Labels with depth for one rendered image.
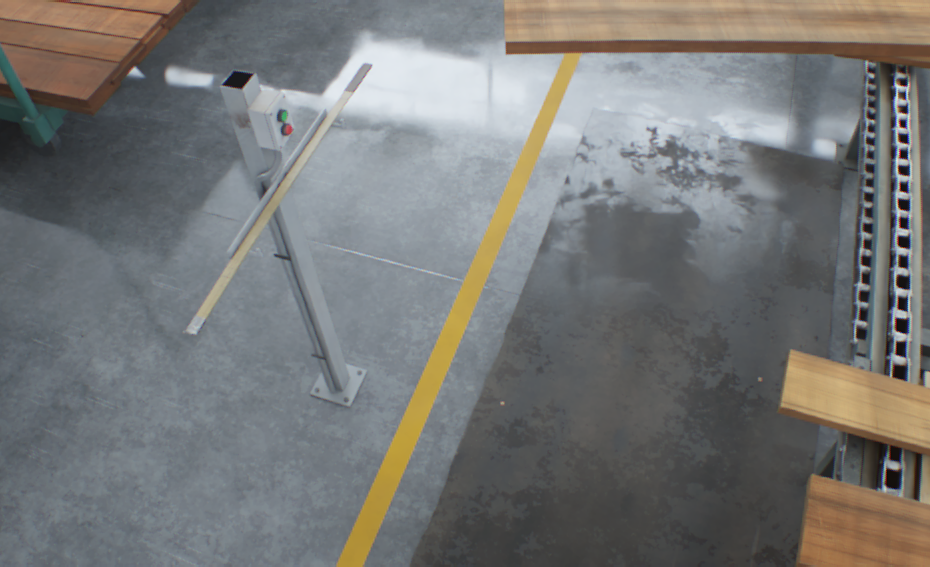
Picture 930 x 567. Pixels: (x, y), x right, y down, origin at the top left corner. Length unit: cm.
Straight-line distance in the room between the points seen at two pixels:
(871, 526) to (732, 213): 180
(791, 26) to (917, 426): 131
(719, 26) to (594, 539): 158
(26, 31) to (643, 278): 286
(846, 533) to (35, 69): 331
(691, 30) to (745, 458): 133
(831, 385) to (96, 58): 296
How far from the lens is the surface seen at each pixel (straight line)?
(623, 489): 255
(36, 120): 353
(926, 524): 177
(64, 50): 371
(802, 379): 181
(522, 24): 248
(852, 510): 171
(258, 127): 180
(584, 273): 296
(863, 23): 274
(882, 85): 269
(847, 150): 364
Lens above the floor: 235
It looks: 53 degrees down
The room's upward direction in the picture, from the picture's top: 6 degrees counter-clockwise
